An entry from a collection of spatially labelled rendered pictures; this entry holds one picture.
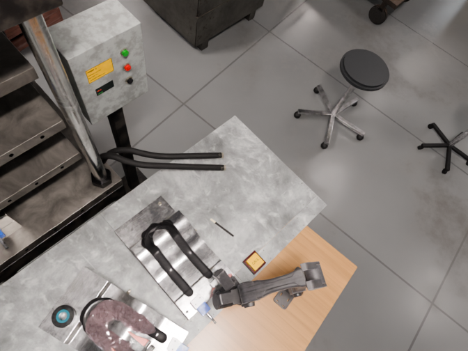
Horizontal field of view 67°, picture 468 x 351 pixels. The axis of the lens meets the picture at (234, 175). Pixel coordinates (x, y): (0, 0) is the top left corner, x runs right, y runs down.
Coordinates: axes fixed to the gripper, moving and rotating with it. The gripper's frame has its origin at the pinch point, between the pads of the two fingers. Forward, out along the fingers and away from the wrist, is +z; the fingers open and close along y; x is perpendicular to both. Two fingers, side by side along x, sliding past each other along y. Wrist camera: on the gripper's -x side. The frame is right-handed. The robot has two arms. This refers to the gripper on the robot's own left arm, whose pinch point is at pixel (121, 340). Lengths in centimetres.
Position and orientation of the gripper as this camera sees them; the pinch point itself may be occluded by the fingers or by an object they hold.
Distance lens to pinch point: 126.9
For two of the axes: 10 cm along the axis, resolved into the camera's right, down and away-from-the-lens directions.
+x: -1.3, 4.3, 8.9
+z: -7.7, -6.1, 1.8
